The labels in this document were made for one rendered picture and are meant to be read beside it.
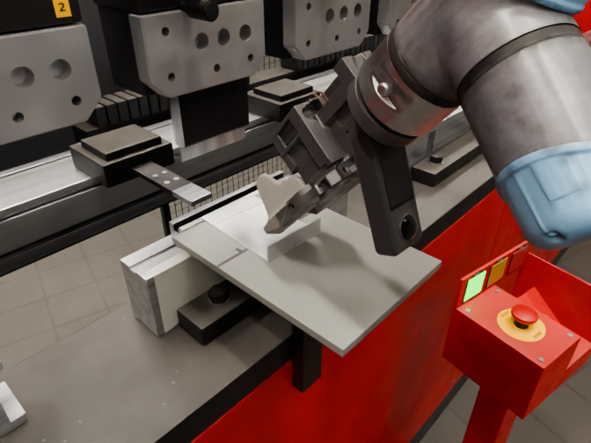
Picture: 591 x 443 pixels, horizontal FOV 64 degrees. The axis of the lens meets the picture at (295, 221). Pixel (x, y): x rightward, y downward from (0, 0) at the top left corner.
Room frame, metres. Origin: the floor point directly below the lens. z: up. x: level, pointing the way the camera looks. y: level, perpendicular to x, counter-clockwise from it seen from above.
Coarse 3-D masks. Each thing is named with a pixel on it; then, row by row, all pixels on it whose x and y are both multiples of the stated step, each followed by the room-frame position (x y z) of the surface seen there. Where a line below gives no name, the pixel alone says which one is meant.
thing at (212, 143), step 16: (240, 80) 0.58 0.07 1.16; (192, 96) 0.52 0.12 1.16; (208, 96) 0.54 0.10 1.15; (224, 96) 0.56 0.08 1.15; (240, 96) 0.57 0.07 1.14; (176, 112) 0.51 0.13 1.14; (192, 112) 0.52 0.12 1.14; (208, 112) 0.54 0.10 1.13; (224, 112) 0.55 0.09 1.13; (240, 112) 0.57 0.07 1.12; (176, 128) 0.52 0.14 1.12; (192, 128) 0.52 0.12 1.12; (208, 128) 0.54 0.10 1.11; (224, 128) 0.55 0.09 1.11; (240, 128) 0.58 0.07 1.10; (192, 144) 0.52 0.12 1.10; (208, 144) 0.54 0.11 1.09; (224, 144) 0.56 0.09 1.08
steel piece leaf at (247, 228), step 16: (256, 208) 0.54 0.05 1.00; (224, 224) 0.50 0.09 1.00; (240, 224) 0.50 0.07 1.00; (256, 224) 0.50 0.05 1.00; (304, 224) 0.50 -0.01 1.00; (320, 224) 0.48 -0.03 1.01; (240, 240) 0.46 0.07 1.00; (256, 240) 0.46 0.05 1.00; (272, 240) 0.46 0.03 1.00; (288, 240) 0.45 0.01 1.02; (304, 240) 0.46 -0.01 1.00; (272, 256) 0.43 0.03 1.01
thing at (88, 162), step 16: (128, 128) 0.74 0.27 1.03; (144, 128) 0.74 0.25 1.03; (80, 144) 0.70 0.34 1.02; (96, 144) 0.67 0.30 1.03; (112, 144) 0.67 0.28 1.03; (128, 144) 0.67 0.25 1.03; (144, 144) 0.68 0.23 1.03; (160, 144) 0.70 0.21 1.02; (80, 160) 0.67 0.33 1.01; (96, 160) 0.64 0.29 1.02; (112, 160) 0.64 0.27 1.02; (128, 160) 0.65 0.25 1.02; (144, 160) 0.67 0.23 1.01; (160, 160) 0.69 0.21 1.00; (96, 176) 0.64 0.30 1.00; (112, 176) 0.63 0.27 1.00; (128, 176) 0.65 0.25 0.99; (144, 176) 0.63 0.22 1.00; (160, 176) 0.63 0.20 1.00; (176, 176) 0.63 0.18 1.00; (176, 192) 0.58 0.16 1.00; (192, 192) 0.58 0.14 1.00; (208, 192) 0.58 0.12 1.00
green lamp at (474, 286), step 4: (484, 272) 0.62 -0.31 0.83; (476, 276) 0.60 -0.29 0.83; (480, 276) 0.61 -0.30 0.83; (484, 276) 0.62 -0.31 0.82; (472, 280) 0.60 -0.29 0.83; (476, 280) 0.61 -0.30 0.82; (480, 280) 0.61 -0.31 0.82; (468, 284) 0.59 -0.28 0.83; (472, 284) 0.60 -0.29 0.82; (476, 284) 0.61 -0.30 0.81; (480, 284) 0.62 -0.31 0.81; (468, 288) 0.59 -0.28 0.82; (472, 288) 0.60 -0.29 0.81; (476, 288) 0.61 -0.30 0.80; (480, 288) 0.62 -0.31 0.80; (468, 292) 0.60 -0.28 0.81; (472, 292) 0.60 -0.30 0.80; (476, 292) 0.61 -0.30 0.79; (468, 296) 0.60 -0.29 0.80; (464, 300) 0.59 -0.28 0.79
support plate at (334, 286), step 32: (352, 224) 0.50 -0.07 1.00; (224, 256) 0.44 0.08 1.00; (256, 256) 0.44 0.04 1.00; (288, 256) 0.44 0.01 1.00; (320, 256) 0.44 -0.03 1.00; (352, 256) 0.44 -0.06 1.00; (384, 256) 0.44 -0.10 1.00; (416, 256) 0.44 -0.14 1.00; (256, 288) 0.38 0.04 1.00; (288, 288) 0.38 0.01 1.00; (320, 288) 0.38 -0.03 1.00; (352, 288) 0.38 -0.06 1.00; (384, 288) 0.38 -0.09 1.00; (416, 288) 0.39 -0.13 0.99; (288, 320) 0.34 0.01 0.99; (320, 320) 0.33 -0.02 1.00; (352, 320) 0.33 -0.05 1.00
